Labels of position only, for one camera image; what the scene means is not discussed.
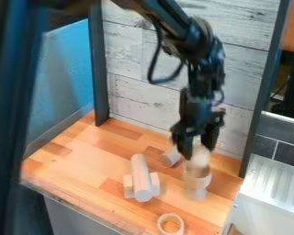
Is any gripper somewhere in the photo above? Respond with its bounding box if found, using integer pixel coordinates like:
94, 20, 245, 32
170, 87, 229, 161

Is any small wooden block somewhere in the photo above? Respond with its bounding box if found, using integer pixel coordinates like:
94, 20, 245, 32
159, 146, 185, 168

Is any wooden cylinder block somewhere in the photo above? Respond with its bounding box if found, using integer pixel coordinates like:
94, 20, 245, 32
130, 153, 155, 203

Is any wooden notched block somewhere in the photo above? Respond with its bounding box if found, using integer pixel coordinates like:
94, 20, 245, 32
120, 172, 163, 199

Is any toy sink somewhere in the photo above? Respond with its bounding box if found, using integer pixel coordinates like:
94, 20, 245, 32
232, 153, 294, 235

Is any black cable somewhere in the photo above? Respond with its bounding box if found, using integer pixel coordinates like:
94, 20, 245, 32
145, 17, 186, 85

